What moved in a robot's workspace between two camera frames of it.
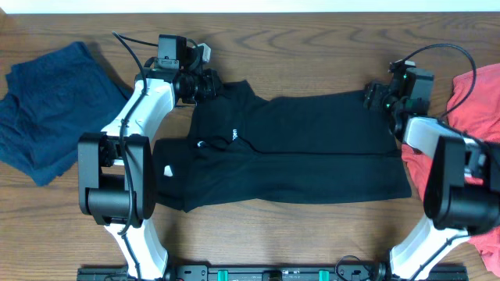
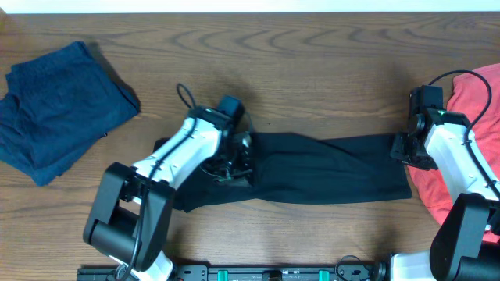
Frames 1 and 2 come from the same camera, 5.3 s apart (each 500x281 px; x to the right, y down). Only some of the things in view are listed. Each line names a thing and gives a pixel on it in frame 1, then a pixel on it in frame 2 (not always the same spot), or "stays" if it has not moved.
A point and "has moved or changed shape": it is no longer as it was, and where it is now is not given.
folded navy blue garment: x=55 y=101 stays
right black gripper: x=373 y=95 -> x=397 y=151
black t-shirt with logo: x=239 y=145 has moved or changed shape
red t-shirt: x=473 y=106 stays
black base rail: x=274 y=273 stays
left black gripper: x=211 y=86 -> x=237 y=165
